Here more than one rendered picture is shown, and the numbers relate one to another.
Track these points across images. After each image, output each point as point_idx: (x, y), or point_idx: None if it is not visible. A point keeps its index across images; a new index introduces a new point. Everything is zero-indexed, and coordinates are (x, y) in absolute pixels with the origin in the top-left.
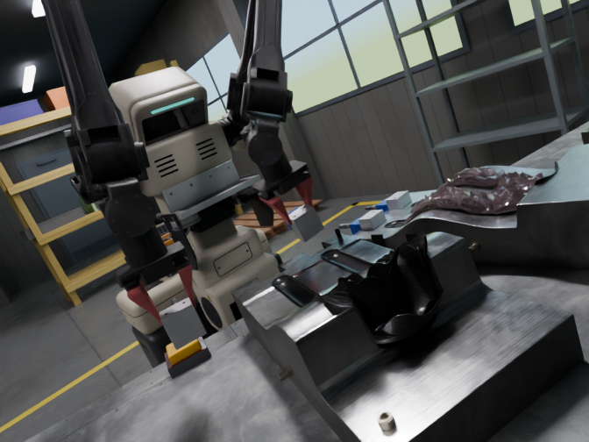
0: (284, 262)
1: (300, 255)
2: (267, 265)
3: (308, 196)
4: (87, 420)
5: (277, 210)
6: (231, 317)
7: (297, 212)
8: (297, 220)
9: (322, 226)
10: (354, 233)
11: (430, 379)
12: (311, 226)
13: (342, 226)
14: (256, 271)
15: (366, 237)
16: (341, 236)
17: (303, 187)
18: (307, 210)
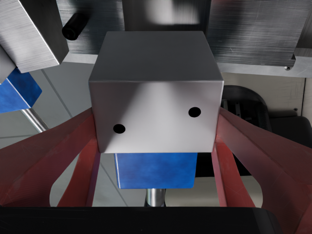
0: (268, 63)
1: (217, 48)
2: (184, 194)
3: (65, 132)
4: None
5: (243, 192)
6: None
7: (165, 124)
8: (202, 74)
9: (111, 35)
10: (37, 86)
11: None
12: (150, 45)
13: (47, 129)
14: (206, 195)
15: (18, 12)
16: (74, 14)
17: (49, 189)
18: (125, 90)
